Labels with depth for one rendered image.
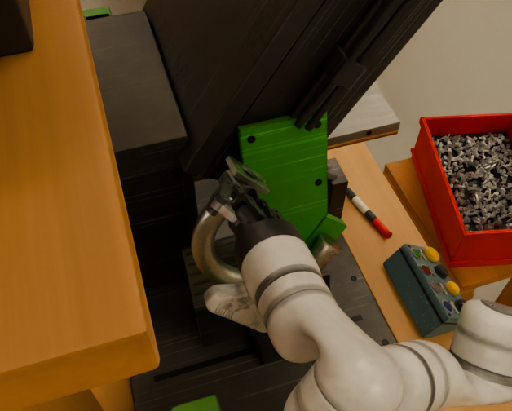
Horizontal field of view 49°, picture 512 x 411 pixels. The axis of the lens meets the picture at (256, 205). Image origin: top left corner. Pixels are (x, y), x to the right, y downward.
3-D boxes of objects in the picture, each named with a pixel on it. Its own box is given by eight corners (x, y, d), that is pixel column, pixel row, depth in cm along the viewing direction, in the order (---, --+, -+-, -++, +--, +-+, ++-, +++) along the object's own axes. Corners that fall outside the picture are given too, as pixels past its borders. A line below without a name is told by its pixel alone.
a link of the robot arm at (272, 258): (197, 298, 58) (211, 342, 53) (267, 220, 55) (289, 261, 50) (260, 324, 63) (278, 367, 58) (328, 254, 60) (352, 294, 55)
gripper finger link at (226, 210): (251, 222, 59) (254, 215, 62) (218, 193, 59) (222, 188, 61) (237, 237, 60) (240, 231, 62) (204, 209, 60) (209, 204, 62)
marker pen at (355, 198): (342, 194, 110) (343, 188, 109) (349, 191, 111) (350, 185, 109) (385, 240, 103) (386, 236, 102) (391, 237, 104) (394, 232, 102)
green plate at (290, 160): (307, 207, 89) (304, 84, 76) (328, 239, 83) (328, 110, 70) (237, 225, 87) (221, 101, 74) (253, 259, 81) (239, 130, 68)
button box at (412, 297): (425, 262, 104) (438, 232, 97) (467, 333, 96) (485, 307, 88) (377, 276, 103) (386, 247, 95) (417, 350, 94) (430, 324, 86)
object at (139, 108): (172, 155, 116) (147, 8, 90) (209, 276, 98) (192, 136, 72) (81, 175, 113) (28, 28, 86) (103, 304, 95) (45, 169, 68)
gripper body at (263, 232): (328, 258, 59) (297, 207, 66) (272, 226, 54) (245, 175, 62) (282, 305, 61) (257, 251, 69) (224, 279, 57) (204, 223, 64)
